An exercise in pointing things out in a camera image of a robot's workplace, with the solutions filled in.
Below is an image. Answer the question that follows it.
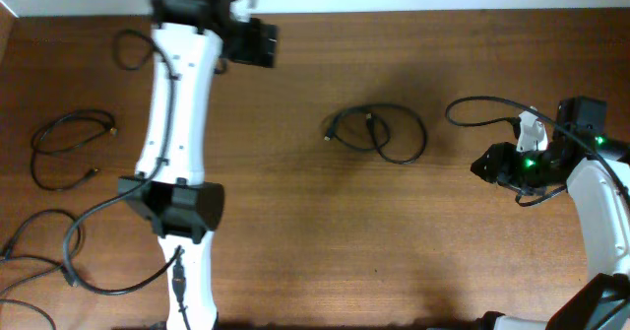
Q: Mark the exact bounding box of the left camera black cable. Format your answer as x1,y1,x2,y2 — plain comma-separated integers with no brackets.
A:
62,28,191,330

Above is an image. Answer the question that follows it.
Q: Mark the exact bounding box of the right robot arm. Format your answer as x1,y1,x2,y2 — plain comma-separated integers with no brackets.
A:
471,97,629,329

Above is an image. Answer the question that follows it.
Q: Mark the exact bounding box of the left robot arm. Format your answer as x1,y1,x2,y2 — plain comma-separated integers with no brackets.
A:
118,0,278,329

